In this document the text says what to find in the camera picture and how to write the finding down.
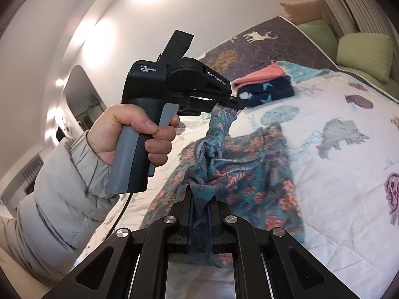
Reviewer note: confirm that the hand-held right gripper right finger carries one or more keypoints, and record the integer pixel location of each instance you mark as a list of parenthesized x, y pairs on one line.
[(218, 224)]

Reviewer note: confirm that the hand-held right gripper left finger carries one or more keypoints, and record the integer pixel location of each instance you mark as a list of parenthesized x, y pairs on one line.
[(184, 221)]

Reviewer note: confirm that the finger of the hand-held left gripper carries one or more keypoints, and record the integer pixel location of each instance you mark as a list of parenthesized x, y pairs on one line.
[(233, 102)]

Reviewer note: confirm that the teal floral garment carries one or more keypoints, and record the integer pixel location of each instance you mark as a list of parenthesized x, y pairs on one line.
[(249, 168)]

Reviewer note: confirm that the person's left hand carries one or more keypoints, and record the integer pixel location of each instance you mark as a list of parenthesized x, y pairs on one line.
[(106, 130)]

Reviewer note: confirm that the pink folded garment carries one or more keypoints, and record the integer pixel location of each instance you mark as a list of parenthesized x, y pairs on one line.
[(261, 74)]

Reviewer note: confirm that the navy star print folded garment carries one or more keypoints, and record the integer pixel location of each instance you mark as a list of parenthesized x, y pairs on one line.
[(274, 90)]

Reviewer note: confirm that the dark deer print mattress cover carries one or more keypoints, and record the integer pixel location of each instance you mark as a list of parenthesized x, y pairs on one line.
[(280, 46)]

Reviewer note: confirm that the green pillow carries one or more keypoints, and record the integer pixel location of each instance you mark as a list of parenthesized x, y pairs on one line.
[(318, 42), (364, 56)]

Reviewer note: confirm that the white animal print blanket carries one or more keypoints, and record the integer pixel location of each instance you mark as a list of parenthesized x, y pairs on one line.
[(327, 193)]

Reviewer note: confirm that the tan pillow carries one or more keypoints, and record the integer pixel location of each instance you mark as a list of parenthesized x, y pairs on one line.
[(302, 11)]

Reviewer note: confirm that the white ribbed headboard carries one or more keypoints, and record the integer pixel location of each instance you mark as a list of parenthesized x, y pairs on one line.
[(367, 12)]

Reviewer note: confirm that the arched wall mirror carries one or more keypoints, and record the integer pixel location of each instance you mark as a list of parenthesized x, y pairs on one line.
[(78, 93)]

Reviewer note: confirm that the wall radiator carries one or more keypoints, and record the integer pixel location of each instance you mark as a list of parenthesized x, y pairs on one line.
[(32, 171)]

